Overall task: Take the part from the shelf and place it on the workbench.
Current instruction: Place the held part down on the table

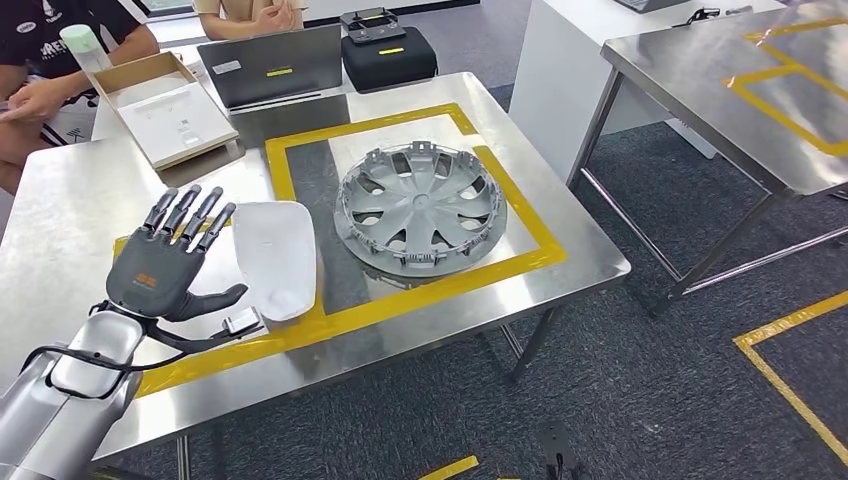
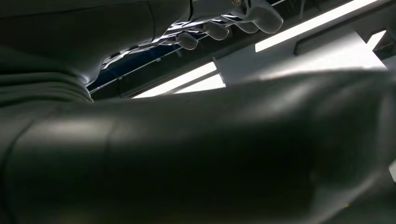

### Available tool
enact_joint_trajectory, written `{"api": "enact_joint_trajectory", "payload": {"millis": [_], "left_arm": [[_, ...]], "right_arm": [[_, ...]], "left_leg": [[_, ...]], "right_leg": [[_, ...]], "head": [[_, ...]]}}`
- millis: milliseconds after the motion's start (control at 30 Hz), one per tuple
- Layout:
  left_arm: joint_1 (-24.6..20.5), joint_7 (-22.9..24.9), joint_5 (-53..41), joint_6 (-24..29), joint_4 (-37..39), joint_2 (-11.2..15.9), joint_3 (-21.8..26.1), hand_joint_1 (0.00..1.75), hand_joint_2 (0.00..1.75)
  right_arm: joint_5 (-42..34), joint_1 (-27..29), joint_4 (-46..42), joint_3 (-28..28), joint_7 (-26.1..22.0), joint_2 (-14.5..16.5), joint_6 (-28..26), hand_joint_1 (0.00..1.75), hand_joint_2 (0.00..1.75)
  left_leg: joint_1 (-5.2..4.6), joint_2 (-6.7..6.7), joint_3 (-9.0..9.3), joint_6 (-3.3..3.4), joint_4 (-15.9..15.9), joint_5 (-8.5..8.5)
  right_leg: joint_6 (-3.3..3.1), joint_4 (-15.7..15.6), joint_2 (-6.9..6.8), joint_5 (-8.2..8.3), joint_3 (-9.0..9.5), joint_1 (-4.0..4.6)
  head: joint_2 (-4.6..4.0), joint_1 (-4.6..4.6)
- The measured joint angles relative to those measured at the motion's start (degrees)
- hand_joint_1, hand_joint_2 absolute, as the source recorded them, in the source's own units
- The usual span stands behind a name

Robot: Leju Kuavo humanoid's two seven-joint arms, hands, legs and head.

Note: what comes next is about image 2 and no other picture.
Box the ceiling light panel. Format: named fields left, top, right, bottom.
left=175, top=74, right=226, bottom=94
left=133, top=62, right=217, bottom=99
left=255, top=0, right=380, bottom=53
left=366, top=30, right=387, bottom=50

